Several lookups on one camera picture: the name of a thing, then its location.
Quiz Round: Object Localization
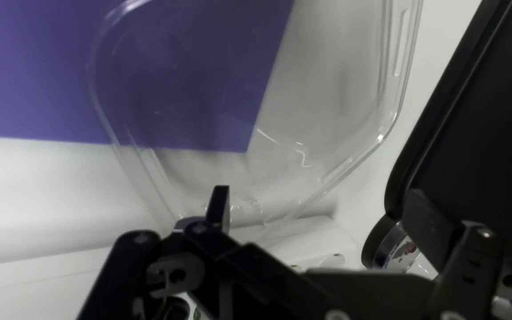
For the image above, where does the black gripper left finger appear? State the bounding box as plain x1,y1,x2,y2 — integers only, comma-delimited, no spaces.
206,185,229,233

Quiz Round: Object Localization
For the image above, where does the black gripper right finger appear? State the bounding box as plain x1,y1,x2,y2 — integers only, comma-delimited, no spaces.
400,188,464,272

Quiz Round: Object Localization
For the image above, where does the purple paper sheet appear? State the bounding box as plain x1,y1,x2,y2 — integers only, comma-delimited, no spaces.
0,0,293,153

